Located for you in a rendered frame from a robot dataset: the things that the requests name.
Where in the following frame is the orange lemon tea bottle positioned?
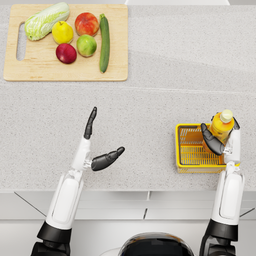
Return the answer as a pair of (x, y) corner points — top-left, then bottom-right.
(202, 108), (236, 155)

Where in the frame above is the yellow slatted basket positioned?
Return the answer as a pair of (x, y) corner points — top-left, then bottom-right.
(175, 122), (241, 174)

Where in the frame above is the yellow lemon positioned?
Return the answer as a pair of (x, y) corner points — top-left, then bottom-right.
(51, 20), (75, 46)

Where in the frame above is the wooden cutting board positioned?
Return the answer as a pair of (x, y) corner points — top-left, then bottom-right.
(3, 3), (129, 83)

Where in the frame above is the dark red plum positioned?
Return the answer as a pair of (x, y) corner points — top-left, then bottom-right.
(55, 43), (78, 65)

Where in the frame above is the green apple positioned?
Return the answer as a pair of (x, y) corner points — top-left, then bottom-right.
(76, 34), (98, 58)

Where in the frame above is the green cucumber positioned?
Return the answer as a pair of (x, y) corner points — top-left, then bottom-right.
(98, 13), (111, 74)

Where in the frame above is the dark round robot body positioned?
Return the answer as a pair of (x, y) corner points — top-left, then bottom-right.
(117, 232), (196, 256)

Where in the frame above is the pale green napa cabbage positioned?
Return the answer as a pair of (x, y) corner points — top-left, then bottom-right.
(23, 1), (71, 42)

